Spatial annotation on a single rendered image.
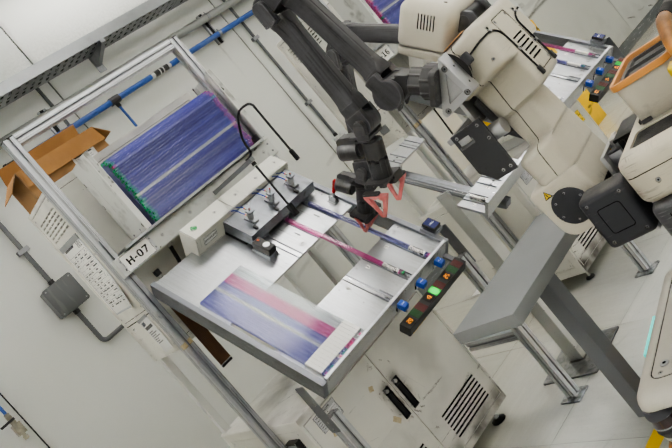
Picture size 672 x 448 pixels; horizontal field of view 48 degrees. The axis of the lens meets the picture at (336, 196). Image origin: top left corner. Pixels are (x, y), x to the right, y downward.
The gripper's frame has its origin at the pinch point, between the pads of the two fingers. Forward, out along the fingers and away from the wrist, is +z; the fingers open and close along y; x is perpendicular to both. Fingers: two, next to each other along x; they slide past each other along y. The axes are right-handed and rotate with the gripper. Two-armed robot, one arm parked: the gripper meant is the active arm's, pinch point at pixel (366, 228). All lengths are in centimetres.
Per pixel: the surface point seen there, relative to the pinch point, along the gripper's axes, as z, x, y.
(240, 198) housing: -7.0, -41.6, 17.3
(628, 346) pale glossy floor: 41, 86, -35
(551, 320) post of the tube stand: 42, 58, -32
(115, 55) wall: 34, -227, -70
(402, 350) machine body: 38.7, 21.9, 11.8
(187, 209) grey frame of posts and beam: -7, -53, 32
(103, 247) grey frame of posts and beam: -9, -61, 62
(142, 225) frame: -13, -55, 50
